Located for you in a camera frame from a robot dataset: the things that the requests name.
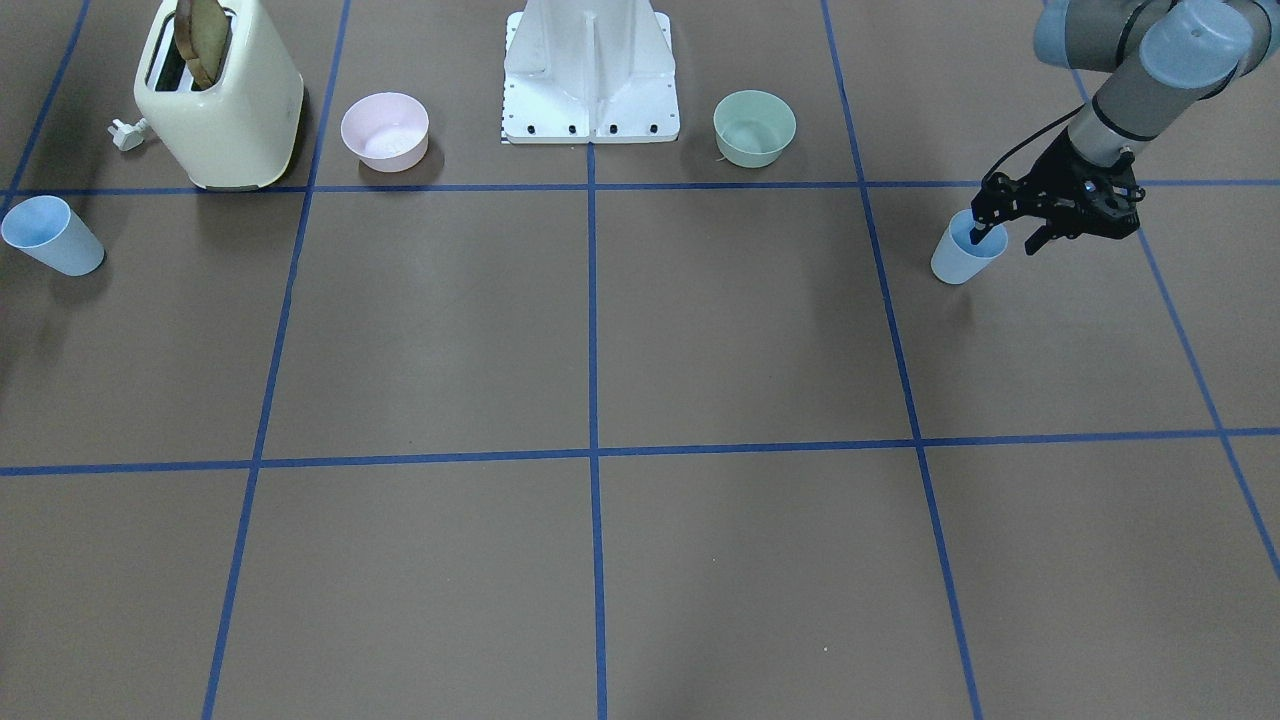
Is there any cream white toaster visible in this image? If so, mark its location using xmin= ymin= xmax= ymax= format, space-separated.
xmin=133 ymin=1 xmax=305 ymax=191

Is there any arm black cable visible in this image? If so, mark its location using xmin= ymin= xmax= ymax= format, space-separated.
xmin=983 ymin=105 xmax=1085 ymax=191

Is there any light blue cup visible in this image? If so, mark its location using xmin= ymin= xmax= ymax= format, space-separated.
xmin=3 ymin=195 xmax=106 ymax=277
xmin=931 ymin=209 xmax=1009 ymax=284

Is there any toast bread slice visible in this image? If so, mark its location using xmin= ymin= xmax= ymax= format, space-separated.
xmin=174 ymin=0 xmax=230 ymax=91

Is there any pink bowl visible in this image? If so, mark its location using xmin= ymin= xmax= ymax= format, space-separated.
xmin=340 ymin=92 xmax=430 ymax=173

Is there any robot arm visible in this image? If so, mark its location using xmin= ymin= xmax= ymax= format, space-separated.
xmin=963 ymin=1 xmax=1277 ymax=255

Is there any green bowl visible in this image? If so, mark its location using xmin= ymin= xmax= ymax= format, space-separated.
xmin=712 ymin=88 xmax=797 ymax=169

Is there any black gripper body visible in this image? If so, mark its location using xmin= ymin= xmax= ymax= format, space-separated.
xmin=984 ymin=131 xmax=1146 ymax=240

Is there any white toaster plug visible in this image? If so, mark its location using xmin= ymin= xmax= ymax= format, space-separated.
xmin=108 ymin=118 xmax=150 ymax=152

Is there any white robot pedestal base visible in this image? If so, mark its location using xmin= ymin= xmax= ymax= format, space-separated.
xmin=500 ymin=1 xmax=681 ymax=145

